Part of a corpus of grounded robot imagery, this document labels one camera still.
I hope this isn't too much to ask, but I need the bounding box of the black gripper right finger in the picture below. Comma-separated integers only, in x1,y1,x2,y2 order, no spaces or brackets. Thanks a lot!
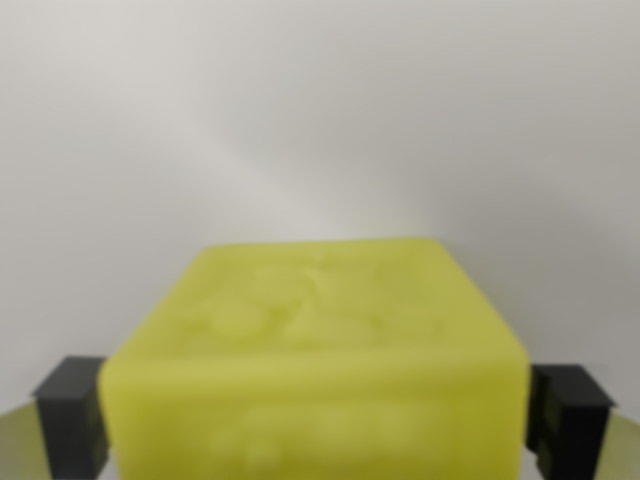
522,363,640,480

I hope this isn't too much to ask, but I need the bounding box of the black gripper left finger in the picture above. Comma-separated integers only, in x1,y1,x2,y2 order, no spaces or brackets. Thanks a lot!
0,355,112,480

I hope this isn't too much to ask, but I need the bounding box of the yellow cube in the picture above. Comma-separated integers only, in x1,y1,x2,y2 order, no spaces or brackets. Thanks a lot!
97,237,530,480

